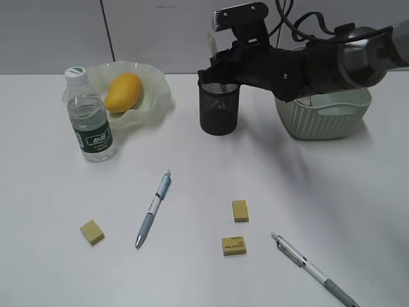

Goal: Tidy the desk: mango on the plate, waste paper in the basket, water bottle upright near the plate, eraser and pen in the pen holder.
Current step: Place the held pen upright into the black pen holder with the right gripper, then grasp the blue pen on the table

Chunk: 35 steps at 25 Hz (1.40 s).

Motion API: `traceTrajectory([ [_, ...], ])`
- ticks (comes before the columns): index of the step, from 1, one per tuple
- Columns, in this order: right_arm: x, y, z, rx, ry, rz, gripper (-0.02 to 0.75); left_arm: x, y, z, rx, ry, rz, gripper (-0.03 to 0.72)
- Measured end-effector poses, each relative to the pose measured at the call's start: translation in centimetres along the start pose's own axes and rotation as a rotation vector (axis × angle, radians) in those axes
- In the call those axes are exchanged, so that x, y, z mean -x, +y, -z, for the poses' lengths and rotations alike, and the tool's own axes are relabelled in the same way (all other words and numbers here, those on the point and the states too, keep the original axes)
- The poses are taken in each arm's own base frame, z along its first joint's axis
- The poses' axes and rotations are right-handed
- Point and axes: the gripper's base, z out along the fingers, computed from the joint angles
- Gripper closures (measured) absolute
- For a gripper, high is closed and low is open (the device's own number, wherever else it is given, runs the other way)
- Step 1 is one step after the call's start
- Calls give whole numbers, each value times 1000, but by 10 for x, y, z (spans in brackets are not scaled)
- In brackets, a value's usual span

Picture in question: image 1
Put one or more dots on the yellow eraser with red print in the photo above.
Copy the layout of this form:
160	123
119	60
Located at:
233	246

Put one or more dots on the clear water bottle green label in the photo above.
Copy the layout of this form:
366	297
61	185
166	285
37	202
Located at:
88	116

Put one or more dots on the white waste paper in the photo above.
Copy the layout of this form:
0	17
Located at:
306	101

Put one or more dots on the beige white ballpoint pen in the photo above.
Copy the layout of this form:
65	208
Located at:
212	45

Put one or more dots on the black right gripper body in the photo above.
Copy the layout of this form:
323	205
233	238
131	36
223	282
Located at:
277	70

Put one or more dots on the blue white ballpoint pen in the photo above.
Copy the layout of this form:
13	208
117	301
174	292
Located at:
153	209

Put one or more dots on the green woven plastic basket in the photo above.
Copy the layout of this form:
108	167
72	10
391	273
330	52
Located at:
331	116

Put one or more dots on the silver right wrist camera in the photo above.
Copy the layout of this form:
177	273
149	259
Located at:
239	15

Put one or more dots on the black mesh pen holder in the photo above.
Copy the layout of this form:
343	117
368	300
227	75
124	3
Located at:
218	108

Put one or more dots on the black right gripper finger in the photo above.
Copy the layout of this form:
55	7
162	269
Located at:
220	74

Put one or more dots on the pale green wavy glass plate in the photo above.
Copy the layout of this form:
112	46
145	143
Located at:
155	93

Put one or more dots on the yellow mango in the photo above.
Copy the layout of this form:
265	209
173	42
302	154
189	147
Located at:
123	93

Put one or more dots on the grey white mechanical pen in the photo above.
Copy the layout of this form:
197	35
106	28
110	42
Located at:
301	261

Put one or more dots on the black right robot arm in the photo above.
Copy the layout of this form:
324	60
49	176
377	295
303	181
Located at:
315	68

